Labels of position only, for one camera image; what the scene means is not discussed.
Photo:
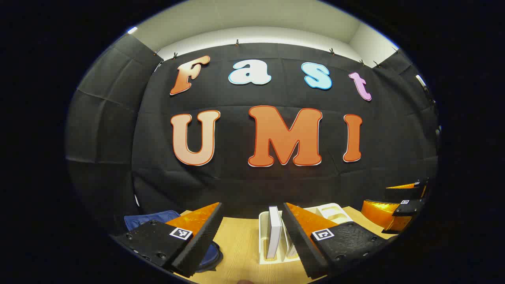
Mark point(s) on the black backdrop cloth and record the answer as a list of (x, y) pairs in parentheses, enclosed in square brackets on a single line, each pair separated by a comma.
[(236, 185)]

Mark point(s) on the blue schoolbag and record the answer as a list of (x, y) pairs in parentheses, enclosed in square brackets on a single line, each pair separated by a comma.
[(150, 219)]

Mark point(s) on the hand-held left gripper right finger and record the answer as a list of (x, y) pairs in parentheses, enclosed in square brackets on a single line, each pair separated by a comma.
[(303, 244)]

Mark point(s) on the cream plastic bookshelf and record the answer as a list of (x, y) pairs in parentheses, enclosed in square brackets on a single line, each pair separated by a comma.
[(262, 244)]

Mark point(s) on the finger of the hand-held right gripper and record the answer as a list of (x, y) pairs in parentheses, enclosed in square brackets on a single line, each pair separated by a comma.
[(402, 194), (410, 208)]

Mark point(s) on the blue cover book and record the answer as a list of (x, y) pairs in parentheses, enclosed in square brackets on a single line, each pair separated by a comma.
[(274, 232)]

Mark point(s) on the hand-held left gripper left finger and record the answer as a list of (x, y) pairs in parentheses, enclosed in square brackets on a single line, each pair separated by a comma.
[(201, 244)]

